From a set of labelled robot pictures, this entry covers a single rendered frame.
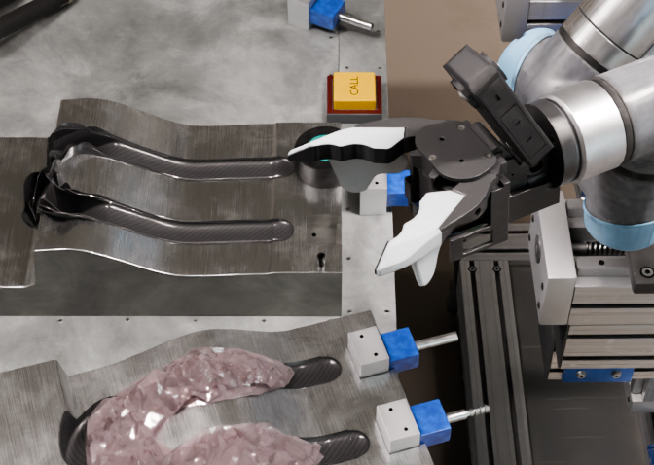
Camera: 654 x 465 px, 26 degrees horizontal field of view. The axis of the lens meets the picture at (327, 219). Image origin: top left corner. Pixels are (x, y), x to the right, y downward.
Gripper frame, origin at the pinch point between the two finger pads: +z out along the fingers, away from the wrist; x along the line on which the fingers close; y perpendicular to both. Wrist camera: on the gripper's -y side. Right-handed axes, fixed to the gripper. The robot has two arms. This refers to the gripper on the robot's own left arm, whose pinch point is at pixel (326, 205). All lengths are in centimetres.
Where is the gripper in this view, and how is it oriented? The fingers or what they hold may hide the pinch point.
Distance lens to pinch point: 105.8
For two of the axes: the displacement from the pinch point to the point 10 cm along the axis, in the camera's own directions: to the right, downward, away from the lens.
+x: -4.4, -5.8, 6.8
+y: 0.6, 7.4, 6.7
